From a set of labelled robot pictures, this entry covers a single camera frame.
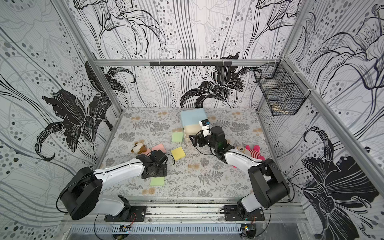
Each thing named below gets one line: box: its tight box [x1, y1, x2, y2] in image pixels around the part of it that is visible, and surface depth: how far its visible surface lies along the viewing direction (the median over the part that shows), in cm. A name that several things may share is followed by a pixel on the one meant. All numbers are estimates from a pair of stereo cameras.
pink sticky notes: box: [151, 143, 166, 154], surface depth 100 cm
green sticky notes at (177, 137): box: [171, 132, 184, 143], surface depth 104 cm
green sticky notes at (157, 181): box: [150, 176, 165, 186], surface depth 83 cm
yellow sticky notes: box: [171, 146, 186, 161], surface depth 97 cm
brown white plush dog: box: [131, 142, 147, 155], surface depth 97 cm
